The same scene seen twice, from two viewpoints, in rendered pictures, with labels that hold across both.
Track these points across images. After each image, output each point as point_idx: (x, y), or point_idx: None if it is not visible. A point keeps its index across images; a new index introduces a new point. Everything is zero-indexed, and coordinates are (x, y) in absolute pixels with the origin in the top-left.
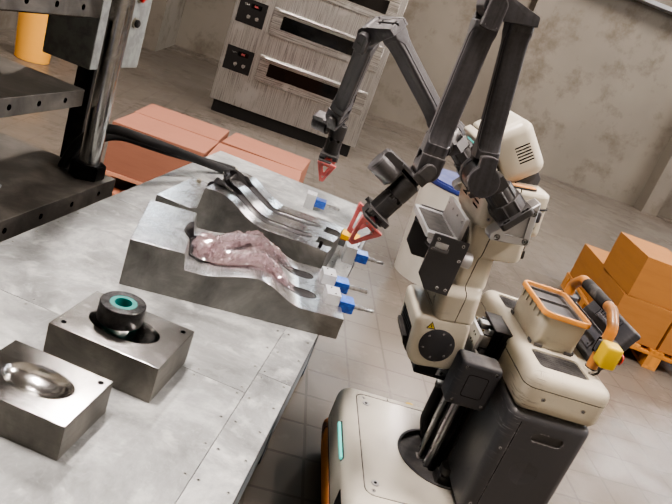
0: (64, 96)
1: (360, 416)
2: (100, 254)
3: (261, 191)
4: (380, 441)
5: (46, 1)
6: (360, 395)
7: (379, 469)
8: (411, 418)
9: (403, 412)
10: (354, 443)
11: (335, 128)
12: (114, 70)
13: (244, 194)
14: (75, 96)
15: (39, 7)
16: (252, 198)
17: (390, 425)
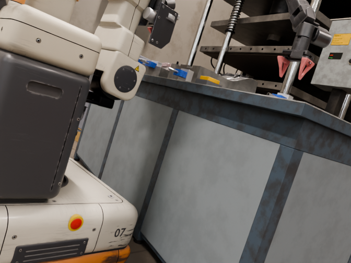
0: (275, 84)
1: (104, 187)
2: None
3: (236, 78)
4: (79, 177)
5: (270, 48)
6: (120, 201)
7: (68, 165)
8: (67, 195)
9: (78, 198)
10: (93, 175)
11: (293, 28)
12: (288, 68)
13: (225, 75)
14: (281, 85)
15: (267, 50)
16: (224, 76)
17: (80, 187)
